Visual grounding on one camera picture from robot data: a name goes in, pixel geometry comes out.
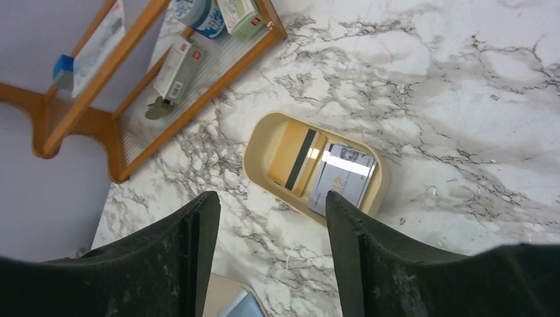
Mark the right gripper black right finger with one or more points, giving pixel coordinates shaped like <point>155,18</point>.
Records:
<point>382,272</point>

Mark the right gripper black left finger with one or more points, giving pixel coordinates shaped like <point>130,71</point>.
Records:
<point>160,270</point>

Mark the beige leather card holder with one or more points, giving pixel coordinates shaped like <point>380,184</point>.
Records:
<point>221,291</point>

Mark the grey card with black stripe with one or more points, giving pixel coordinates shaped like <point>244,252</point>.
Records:
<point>345,170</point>

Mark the orange wooden shelf rack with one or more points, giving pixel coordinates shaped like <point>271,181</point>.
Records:
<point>32,32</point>

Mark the grey white stapler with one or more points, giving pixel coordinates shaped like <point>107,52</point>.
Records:
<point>175,77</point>

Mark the blue capped item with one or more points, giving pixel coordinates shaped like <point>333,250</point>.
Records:
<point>62,76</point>

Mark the white flat package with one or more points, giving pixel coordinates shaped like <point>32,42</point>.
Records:
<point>98,47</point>

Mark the blue white tape roll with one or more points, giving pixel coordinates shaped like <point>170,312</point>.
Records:
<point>202,16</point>

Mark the small green white box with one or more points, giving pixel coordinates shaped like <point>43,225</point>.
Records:
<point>242,18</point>

